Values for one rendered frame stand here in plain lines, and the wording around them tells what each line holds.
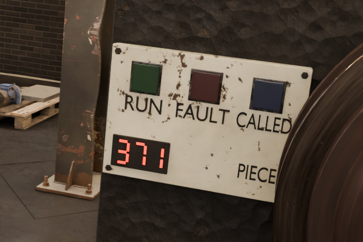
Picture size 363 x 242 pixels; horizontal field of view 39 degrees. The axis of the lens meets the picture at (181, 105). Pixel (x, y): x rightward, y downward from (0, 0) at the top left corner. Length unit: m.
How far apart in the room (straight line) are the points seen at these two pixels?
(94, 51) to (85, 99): 0.31
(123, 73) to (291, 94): 0.22
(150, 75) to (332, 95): 0.25
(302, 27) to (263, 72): 0.07
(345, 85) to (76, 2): 2.88
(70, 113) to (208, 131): 2.77
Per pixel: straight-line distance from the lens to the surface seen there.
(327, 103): 0.53
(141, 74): 0.68
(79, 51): 3.33
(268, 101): 0.66
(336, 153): 0.52
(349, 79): 0.53
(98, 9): 3.27
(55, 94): 5.63
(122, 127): 0.71
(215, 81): 0.66
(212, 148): 0.68
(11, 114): 4.92
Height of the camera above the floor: 1.31
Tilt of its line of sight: 12 degrees down
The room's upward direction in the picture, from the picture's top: 6 degrees clockwise
